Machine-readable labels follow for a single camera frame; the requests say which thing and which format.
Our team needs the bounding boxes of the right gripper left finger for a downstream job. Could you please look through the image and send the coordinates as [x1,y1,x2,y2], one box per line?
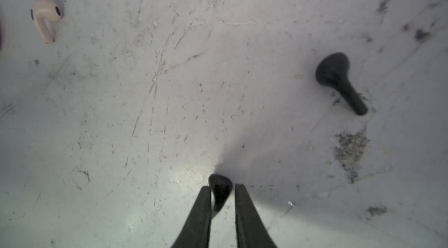
[172,186,212,248]

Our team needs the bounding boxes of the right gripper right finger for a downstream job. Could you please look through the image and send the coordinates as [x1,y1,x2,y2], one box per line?
[235,184,277,248]

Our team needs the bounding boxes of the black earbud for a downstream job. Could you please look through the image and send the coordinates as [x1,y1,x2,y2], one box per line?
[315,52,369,116]
[208,173,233,218]

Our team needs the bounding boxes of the pink earbud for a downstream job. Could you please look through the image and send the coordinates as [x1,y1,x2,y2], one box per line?
[30,0,63,44]

